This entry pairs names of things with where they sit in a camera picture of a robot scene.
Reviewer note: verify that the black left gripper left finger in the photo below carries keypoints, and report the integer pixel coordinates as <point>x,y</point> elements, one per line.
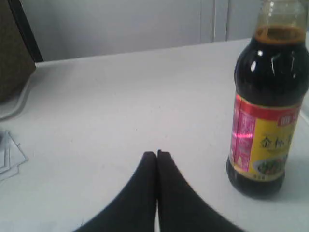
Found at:
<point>134,208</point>

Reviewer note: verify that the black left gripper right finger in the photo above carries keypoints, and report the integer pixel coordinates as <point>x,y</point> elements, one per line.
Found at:
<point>180,208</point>

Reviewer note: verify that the dark soy sauce bottle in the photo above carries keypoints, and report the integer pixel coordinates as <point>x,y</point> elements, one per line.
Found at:
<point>271,79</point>

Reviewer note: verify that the white paper sheets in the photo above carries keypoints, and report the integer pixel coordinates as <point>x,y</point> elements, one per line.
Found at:
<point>11,156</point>

